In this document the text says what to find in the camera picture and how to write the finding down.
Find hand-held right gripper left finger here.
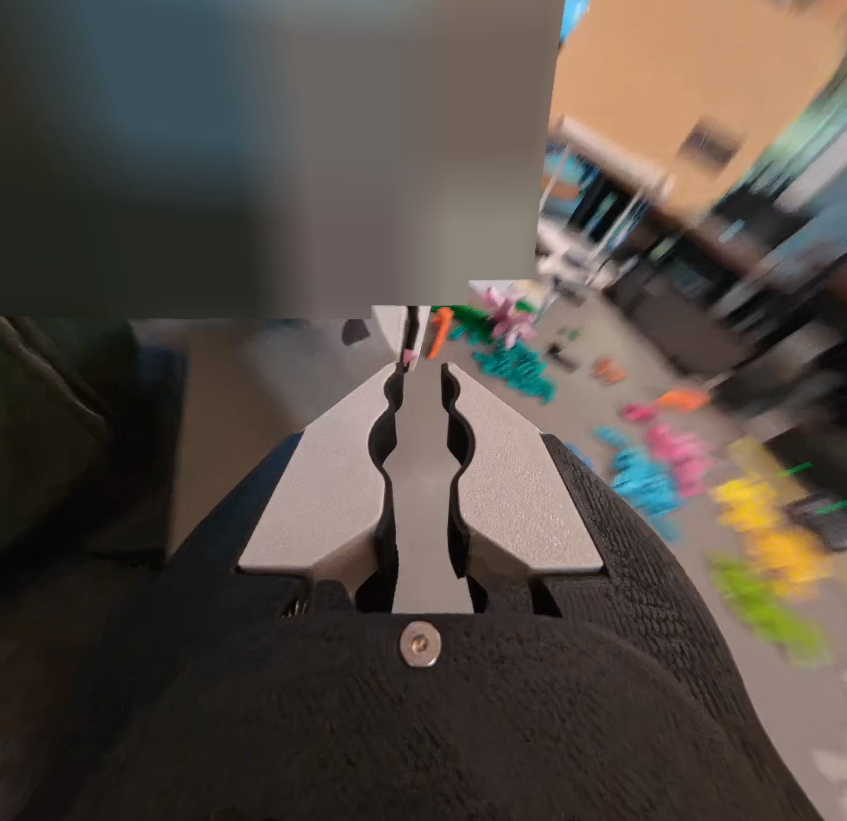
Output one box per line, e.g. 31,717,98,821
237,362,406,593

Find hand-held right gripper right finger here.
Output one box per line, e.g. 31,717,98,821
440,361,606,584

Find long orange lego piece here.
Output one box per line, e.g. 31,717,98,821
426,306,455,360

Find green lego stems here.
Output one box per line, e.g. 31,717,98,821
449,305,496,343

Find pink lego flower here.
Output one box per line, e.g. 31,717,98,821
479,285,538,350

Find pile of teal lego bricks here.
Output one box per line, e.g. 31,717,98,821
472,343,558,404

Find pile of cyan lego bricks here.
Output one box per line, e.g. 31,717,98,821
591,426,684,541

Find pile of pink lego bricks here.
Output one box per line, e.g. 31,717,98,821
621,401,717,499

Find pile of yellow lego bricks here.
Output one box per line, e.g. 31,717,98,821
710,436,832,598

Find pile of lime lego bricks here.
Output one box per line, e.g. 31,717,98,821
707,552,832,668

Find dark desk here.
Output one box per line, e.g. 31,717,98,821
582,186,847,402

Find black device with green light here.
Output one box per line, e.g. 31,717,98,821
786,489,847,552

